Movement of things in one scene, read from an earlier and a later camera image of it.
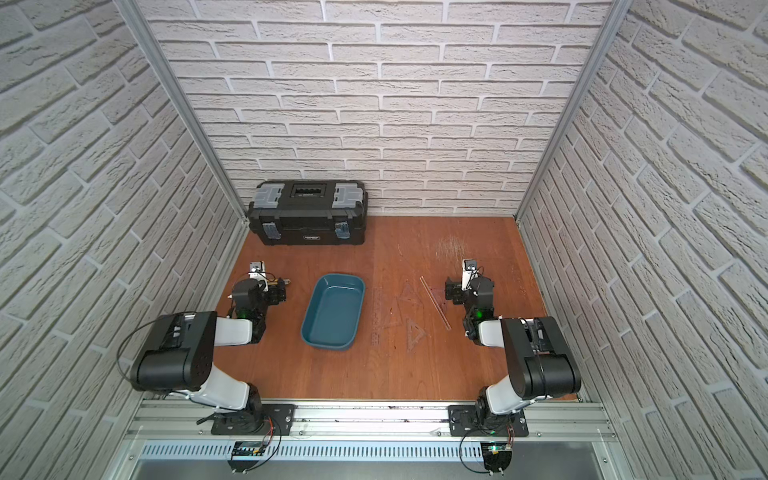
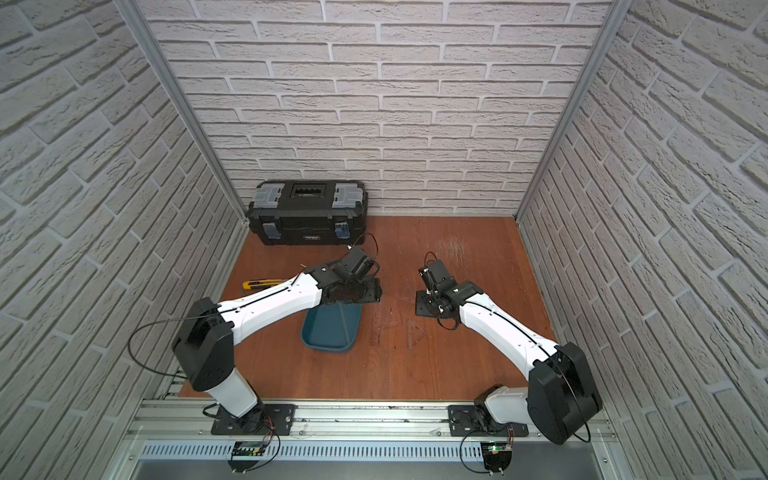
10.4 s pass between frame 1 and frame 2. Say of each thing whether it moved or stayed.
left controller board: stayed
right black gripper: moved
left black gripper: moved
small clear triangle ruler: stayed
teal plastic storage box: stayed
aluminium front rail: stayed
